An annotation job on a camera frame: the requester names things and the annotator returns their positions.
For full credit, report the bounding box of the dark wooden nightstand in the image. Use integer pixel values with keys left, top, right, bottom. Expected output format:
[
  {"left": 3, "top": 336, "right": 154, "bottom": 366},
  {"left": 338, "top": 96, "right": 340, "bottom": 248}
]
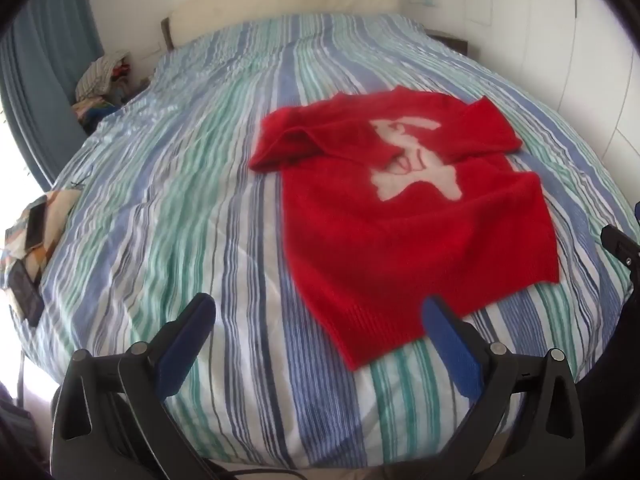
[{"left": 427, "top": 30, "right": 471, "bottom": 56}]

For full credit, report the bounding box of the white wardrobe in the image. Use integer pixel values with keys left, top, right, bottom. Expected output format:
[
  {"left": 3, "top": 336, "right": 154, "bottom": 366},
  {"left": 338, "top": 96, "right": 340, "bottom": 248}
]
[{"left": 465, "top": 0, "right": 640, "bottom": 161}]

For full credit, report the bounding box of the cream padded headboard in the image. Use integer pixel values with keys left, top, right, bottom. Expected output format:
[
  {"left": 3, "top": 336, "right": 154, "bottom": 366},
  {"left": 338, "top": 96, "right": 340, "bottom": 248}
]
[{"left": 161, "top": 0, "right": 401, "bottom": 51}]

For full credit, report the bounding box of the black phone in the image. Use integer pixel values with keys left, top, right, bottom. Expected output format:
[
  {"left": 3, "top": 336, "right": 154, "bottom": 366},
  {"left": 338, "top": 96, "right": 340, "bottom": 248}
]
[
  {"left": 26, "top": 204, "right": 49, "bottom": 250},
  {"left": 7, "top": 260, "right": 46, "bottom": 328}
]

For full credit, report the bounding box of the pile of clothes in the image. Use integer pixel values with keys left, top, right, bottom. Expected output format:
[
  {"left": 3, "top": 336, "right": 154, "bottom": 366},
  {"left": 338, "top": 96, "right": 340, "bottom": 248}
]
[{"left": 72, "top": 51, "right": 133, "bottom": 133}]

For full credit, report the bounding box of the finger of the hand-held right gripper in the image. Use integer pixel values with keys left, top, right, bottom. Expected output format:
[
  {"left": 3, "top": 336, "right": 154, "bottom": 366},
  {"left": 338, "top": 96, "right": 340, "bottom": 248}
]
[{"left": 600, "top": 224, "right": 640, "bottom": 270}]

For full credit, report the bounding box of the patterned cloth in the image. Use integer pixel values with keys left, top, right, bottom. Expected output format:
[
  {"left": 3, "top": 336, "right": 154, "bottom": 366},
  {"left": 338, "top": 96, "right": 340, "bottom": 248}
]
[{"left": 0, "top": 190, "right": 81, "bottom": 306}]

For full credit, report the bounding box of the bed with striped sheet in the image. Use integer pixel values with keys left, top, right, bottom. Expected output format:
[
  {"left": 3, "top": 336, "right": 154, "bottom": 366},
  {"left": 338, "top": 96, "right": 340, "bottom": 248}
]
[{"left": 10, "top": 12, "right": 640, "bottom": 471}]

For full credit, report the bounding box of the red sweater with white figure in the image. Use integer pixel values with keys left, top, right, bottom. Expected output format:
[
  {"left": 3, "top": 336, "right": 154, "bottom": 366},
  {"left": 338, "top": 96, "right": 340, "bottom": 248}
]
[{"left": 248, "top": 85, "right": 560, "bottom": 372}]

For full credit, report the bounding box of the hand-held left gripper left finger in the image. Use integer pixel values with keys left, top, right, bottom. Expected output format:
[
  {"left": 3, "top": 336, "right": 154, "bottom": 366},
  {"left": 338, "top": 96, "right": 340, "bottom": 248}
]
[{"left": 50, "top": 292, "right": 217, "bottom": 480}]

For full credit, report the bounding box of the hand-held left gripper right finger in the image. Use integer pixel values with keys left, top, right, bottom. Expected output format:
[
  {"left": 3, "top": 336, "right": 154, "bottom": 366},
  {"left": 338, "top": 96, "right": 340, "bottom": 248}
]
[{"left": 421, "top": 296, "right": 586, "bottom": 480}]

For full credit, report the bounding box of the blue curtain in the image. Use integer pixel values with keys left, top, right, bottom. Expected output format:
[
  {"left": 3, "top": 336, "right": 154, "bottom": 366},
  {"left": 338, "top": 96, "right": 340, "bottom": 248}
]
[{"left": 0, "top": 0, "right": 106, "bottom": 201}]

